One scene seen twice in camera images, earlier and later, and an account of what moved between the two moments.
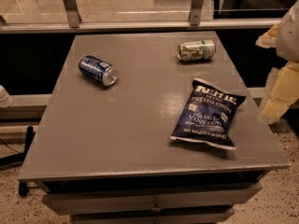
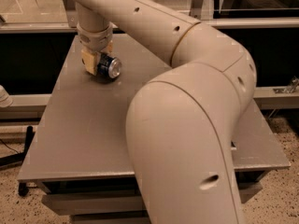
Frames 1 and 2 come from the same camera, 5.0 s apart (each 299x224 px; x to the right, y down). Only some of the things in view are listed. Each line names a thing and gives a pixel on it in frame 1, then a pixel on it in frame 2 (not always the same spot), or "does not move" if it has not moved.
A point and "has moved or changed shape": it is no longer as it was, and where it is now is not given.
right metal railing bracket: [196, 4] does not move
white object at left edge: [6, 100] does not move
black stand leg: [20, 158] does not move
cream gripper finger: [269, 37] -> [96, 41]
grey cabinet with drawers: [150, 128] does not move
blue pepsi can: [98, 70] has moved or changed shape
